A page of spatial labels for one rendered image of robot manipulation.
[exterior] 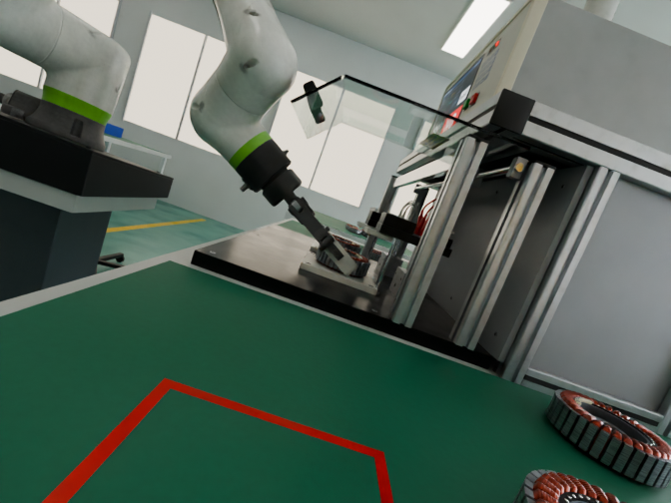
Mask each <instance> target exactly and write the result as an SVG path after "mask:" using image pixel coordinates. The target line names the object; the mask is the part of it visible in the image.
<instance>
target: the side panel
mask: <svg viewBox="0 0 671 503"><path fill-rule="evenodd" d="M608 170H609V169H607V168H604V167H595V168H594V169H593V172H592V174H591V176H590V178H589V180H588V182H587V184H586V187H585V189H584V191H583V193H582V195H581V197H580V199H579V202H578V204H577V206H576V208H575V210H574V212H573V215H572V217H571V219H570V221H569V223H568V225H567V227H566V230H565V232H564V234H563V236H562V238H561V240H560V242H559V245H558V247H557V249H556V251H555V253H554V255H553V257H552V260H551V262H550V264H549V266H548V268H547V270H546V273H545V275H544V277H543V279H542V281H541V283H540V285H539V288H538V290H537V292H536V294H535V296H534V298H533V300H532V303H531V305H530V307H529V309H528V311H527V313H526V316H525V318H524V320H523V322H522V324H521V325H520V327H519V330H518V332H517V334H516V336H515V338H514V340H513V342H512V345H511V347H510V349H509V351H508V353H507V355H506V357H505V360H504V362H501V361H499V360H496V362H495V364H494V366H493V369H492V370H493V371H494V372H495V373H497V374H498V376H499V377H500V378H503V379H505V380H508V381H509V380H510V381H511V382H514V383H517V384H520V385H522V386H525V387H528V388H531V389H534V390H536V391H539V392H542V393H545V394H548V395H550V396H553V395H554V393H555V391H556V390H558V389H561V390H565V389H566V390H571V391H576V392H579V393H582V394H583V395H587V396H589V397H590V398H594V399H596V400H597V401H601V402H603V403H604V405H605V406H606V405H609V406H611V407H612V409H613V411H614V410H618V411H620V412H621V415H627V416H629V418H630V419H633V420H636V421H637V422H638V423H639V424H641V425H644V426H645V427H646V428H647V429H648V430H651V431H652V432H654V433H657V434H660V435H663V436H666V437H669V438H671V198H670V197H667V196H665V195H662V194H660V193H657V192H655V191H652V190H650V189H647V188H645V187H642V186H640V185H637V184H634V183H632V182H629V181H627V180H624V179H622V178H619V177H620V175H621V174H619V173H617V172H608ZM613 411H612V412H613Z"/></svg>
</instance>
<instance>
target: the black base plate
mask: <svg viewBox="0 0 671 503"><path fill-rule="evenodd" d="M314 241H315V239H313V238H310V237H307V236H305V235H302V234H299V233H296V232H294V231H291V230H288V229H285V228H283V227H280V226H277V225H273V226H270V227H267V228H264V229H261V230H257V231H254V232H251V233H248V234H245V235H242V236H238V237H235V238H232V239H229V240H226V241H223V242H219V243H216V244H213V245H210V246H207V247H204V248H201V249H197V250H195V251H194V254H193V257H192V260H191V264H193V265H196V266H199V267H201V268H204V269H207V270H210V271H213V272H215V273H218V274H221V275H224V276H227V277H229V278H232V279H235V280H238V281H241V282H243V283H246V284H249V285H252V286H255V287H257V288H260V289H263V290H266V291H269V292H272V293H274V294H277V295H280V296H283V297H286V298H288V299H291V300H294V301H297V302H300V303H302V304H305V305H308V306H311V307H314V308H316V309H319V310H322V311H325V312H328V313H330V314H333V315H336V316H339V317H342V318H344V319H347V320H350V321H353V322H356V323H358V324H361V325H364V326H367V327H370V328H373V329H375V330H378V331H381V332H384V333H387V334H389V335H392V336H395V337H398V338H401V339H403V340H406V341H409V342H412V343H415V344H417V345H420V346H423V347H426V348H429V349H431V350H434V351H437V352H440V353H443V354H445V355H448V356H451V357H454V358H457V359H460V360H462V361H465V362H468V363H471V364H474V365H476V366H479V367H482V368H485V369H488V368H489V366H490V363H491V361H492V359H493V356H492V355H491V354H490V353H489V352H488V351H487V350H486V349H485V348H484V347H482V346H481V345H480V344H479V343H477V345H476V347H475V349H474V350H470V349H468V348H466V347H465V346H459V345H456V344H455V343H454V342H453V340H452V339H450V337H449V336H450V333H451V331H452V329H453V326H454V324H455V322H456V320H454V319H453V318H452V317H451V316H450V315H449V314H448V313H447V312H446V311H445V310H444V309H443V308H442V307H441V306H440V305H439V304H438V303H437V302H436V301H435V300H434V299H433V298H432V297H431V296H430V295H429V294H428V293H426V294H425V297H424V299H423V301H422V304H421V306H420V308H419V311H418V313H417V316H416V318H415V320H414V323H413V325H412V328H409V327H406V326H404V325H403V324H402V323H400V324H398V323H395V322H393V321H392V320H391V317H390V316H389V315H390V312H391V310H392V307H393V305H394V303H395V300H396V298H394V296H393V294H392V293H391V291H390V290H389V287H390V284H391V282H392V277H389V276H386V275H385V276H384V277H383V279H382V282H381V284H380V287H379V289H378V292H379V295H373V294H371V293H368V292H365V291H362V290H360V289H357V288H354V287H351V286H349V285H346V284H343V283H340V282H337V281H335V280H332V279H329V278H326V277H324V276H321V275H318V274H315V273H313V272H310V271H307V270H304V269H301V268H300V265H301V262H302V260H303V259H304V257H305V256H306V254H307V252H313V253H316V252H314V251H310V248H311V246H312V244H313V242H314ZM369 261H370V266H369V269H368V271H367V272H368V273H369V274H370V276H371V278H372V280H373V282H374V284H376V283H377V280H378V278H379V275H380V273H379V272H378V271H377V269H376V266H377V261H374V260H372V259H370V260H369Z"/></svg>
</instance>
